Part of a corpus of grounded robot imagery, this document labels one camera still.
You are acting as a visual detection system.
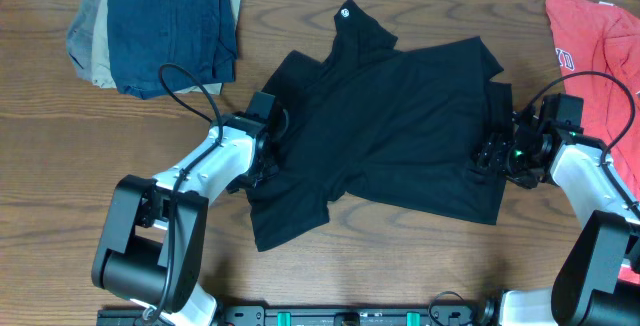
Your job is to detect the black t-shirt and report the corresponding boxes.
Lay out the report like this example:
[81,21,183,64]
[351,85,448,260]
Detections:
[247,0,512,251]

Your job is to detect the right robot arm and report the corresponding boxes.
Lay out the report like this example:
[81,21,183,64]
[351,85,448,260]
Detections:
[474,118,639,325]

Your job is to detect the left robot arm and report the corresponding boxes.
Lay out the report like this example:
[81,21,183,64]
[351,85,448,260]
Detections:
[91,112,273,325]

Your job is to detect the red t-shirt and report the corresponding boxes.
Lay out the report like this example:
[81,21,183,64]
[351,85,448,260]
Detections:
[544,0,640,285]

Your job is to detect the navy folded trousers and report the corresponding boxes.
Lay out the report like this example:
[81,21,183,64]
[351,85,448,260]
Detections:
[107,0,238,99]

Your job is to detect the grey folded trousers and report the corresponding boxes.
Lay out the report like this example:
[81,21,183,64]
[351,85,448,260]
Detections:
[66,0,101,81]

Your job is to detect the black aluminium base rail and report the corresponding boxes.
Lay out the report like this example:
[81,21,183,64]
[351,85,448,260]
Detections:
[96,303,494,326]

